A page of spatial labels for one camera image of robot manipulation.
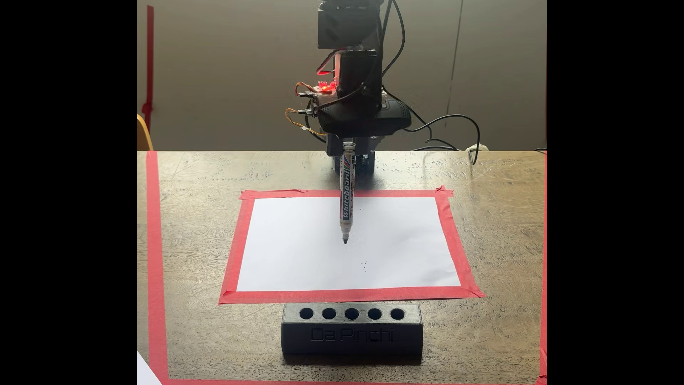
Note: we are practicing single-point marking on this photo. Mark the whiteboard marker pen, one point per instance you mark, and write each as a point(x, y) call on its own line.
point(347, 192)

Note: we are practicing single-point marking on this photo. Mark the black pen holder block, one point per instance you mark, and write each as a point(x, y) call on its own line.
point(352, 337)

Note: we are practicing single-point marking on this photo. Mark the red tape strip on paper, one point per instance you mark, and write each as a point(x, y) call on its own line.
point(238, 246)
point(395, 193)
point(454, 246)
point(299, 295)

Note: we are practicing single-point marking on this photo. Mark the white plug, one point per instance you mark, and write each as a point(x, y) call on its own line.
point(475, 147)

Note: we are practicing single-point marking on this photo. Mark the white paper sheet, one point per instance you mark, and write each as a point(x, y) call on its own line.
point(299, 251)

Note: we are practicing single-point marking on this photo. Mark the wooden chair back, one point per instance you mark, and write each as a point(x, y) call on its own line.
point(143, 136)

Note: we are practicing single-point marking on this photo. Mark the long red table tape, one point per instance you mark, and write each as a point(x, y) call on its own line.
point(156, 267)
point(374, 382)
point(544, 299)

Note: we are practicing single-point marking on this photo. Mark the white paper corner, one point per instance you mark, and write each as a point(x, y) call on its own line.
point(145, 373)

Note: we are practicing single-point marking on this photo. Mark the black oval camera box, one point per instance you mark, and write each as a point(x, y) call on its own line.
point(390, 117)

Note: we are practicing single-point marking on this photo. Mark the red tape on wall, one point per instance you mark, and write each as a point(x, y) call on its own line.
point(150, 64)

